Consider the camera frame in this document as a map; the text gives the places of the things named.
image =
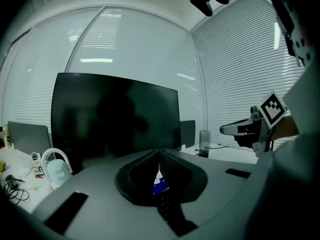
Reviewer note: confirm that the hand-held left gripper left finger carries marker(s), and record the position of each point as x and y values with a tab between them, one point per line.
100	209

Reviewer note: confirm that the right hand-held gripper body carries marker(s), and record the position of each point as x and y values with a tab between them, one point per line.
271	109

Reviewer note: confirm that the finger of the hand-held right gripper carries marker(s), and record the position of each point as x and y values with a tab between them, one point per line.
247	141
231	129

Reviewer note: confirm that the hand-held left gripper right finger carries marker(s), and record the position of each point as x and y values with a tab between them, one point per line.
225	196

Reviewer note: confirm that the person's right forearm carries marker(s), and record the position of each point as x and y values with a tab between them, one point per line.
285	127

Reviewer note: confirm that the dark translucent bottle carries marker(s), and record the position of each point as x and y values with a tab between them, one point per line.
205	144

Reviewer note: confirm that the person's white shirt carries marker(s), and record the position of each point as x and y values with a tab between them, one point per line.
307	104

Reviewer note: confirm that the dark desk partition panel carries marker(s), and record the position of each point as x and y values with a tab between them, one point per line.
187	134

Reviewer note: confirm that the white side window blinds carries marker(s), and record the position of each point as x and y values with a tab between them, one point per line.
237	59

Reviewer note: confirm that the blue white wipes packet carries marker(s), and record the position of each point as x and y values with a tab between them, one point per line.
160	187

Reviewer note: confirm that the red label strip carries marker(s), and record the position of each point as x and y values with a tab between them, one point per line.
38	176

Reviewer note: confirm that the white dotted fabric piece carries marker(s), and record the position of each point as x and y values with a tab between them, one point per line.
303	46

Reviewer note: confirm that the black computer monitor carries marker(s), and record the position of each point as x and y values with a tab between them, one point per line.
112	114

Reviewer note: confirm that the yellow toy on stick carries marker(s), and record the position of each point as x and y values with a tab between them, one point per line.
2	166

